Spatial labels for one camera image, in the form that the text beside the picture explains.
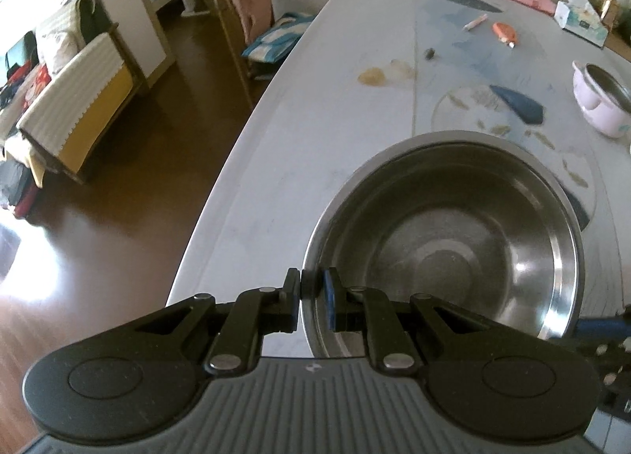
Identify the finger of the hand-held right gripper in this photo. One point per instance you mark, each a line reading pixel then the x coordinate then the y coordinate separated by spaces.
pixel 601 325

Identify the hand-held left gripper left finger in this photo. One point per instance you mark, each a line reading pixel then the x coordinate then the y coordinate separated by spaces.
pixel 292 301

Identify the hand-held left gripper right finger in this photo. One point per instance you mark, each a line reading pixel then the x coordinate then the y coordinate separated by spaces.
pixel 330 301

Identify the stainless steel bowl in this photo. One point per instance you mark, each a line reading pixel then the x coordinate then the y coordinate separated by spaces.
pixel 443 237

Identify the pink pot with steel liner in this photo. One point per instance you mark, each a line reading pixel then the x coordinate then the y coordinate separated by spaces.
pixel 599 114

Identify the blue patterned seat cushion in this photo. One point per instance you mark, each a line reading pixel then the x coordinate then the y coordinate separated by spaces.
pixel 276 37

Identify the small dark object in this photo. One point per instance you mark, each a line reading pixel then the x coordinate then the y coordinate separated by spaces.
pixel 430 54

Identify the wooden chair with towel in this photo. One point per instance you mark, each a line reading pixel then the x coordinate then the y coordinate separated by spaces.
pixel 227 15

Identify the dark clothes pile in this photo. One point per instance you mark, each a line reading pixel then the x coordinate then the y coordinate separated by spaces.
pixel 19 188

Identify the tissue box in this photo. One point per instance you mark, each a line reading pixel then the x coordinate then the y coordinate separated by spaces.
pixel 581 23

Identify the sofa with cream cover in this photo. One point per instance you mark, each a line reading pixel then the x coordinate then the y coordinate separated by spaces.
pixel 74 84

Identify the small orange tool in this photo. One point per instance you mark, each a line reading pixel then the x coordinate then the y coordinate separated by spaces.
pixel 503 30

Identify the amber bottle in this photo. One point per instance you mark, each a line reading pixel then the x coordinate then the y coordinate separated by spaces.
pixel 610 8

